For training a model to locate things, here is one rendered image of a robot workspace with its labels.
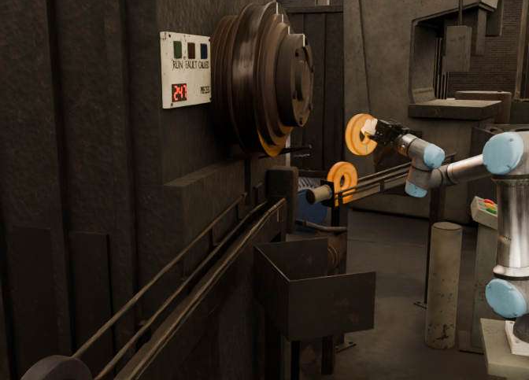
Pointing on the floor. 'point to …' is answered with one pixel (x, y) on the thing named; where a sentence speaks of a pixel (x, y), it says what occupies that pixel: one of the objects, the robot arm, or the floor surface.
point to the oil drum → (490, 100)
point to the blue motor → (311, 213)
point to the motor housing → (336, 247)
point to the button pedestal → (484, 241)
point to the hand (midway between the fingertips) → (362, 129)
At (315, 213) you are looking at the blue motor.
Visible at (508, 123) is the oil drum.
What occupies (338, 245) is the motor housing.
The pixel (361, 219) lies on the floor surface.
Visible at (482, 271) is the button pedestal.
